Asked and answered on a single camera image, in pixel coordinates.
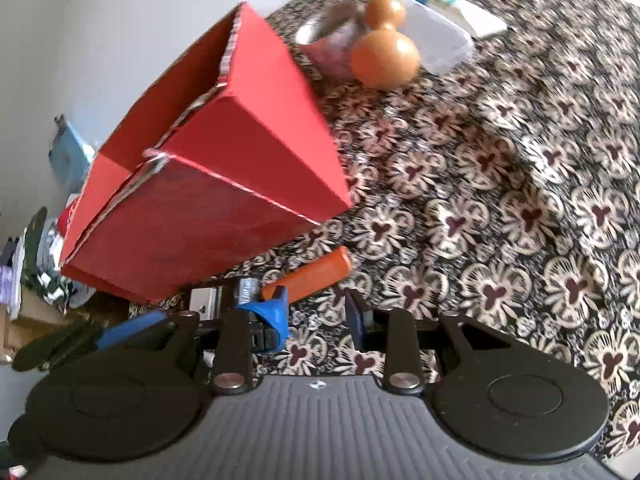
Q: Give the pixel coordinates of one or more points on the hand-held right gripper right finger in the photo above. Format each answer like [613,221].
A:
[354,321]

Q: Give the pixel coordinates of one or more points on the pile of clothes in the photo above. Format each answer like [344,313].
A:
[40,265]

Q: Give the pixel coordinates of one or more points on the orange gourd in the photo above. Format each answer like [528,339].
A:
[385,55]

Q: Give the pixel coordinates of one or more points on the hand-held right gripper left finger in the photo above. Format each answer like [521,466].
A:
[274,319]

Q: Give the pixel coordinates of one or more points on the steel bowl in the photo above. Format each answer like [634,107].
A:
[312,30]

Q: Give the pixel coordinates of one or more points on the red printed cloth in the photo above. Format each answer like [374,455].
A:
[66,217]

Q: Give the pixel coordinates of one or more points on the clear plastic container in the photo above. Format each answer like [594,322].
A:
[440,35]

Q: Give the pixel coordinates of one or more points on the red cardboard box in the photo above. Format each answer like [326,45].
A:
[240,160]

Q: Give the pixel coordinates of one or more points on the wooden cabinet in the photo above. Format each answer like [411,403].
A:
[30,325]

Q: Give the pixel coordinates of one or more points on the light blue bag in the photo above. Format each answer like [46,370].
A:
[67,157]

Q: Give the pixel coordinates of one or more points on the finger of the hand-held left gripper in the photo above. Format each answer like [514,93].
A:
[127,334]

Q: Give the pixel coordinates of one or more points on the pink cup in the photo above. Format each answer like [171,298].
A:
[335,57]

